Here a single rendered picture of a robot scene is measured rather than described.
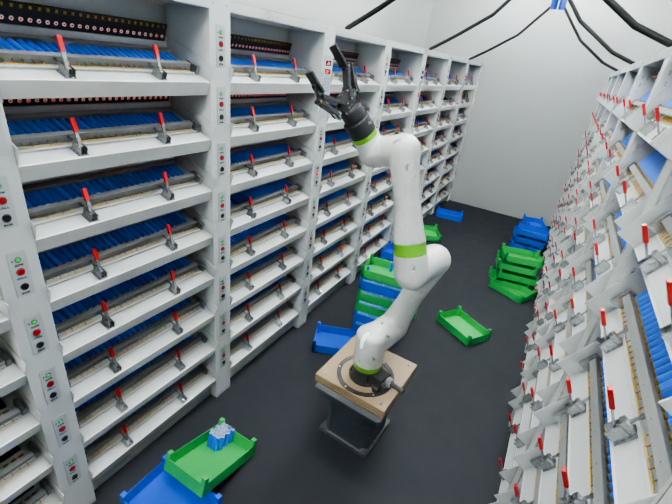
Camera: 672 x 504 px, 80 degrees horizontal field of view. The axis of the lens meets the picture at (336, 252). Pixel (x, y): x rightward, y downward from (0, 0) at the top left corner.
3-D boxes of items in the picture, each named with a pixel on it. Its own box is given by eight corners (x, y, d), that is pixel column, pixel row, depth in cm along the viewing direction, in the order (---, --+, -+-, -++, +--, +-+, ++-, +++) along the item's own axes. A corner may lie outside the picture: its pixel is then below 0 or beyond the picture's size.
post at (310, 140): (306, 321, 260) (336, 26, 186) (297, 328, 253) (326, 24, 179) (281, 310, 268) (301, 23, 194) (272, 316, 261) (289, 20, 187)
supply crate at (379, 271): (415, 276, 249) (417, 264, 245) (408, 290, 232) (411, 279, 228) (369, 263, 257) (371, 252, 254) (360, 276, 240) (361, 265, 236)
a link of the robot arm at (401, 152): (386, 242, 140) (405, 234, 147) (412, 247, 132) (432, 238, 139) (377, 136, 130) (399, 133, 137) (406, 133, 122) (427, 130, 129)
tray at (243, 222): (307, 203, 217) (313, 189, 212) (227, 237, 168) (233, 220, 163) (279, 183, 221) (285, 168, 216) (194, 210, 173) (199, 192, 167)
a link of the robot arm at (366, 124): (382, 121, 133) (368, 140, 130) (356, 125, 141) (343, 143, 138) (373, 106, 130) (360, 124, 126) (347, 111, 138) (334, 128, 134)
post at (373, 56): (355, 279, 316) (393, 40, 242) (349, 284, 309) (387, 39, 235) (333, 271, 324) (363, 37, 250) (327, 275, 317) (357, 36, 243)
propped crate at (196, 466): (218, 432, 179) (222, 416, 178) (253, 455, 171) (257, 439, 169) (163, 469, 152) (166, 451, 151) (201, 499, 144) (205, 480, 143)
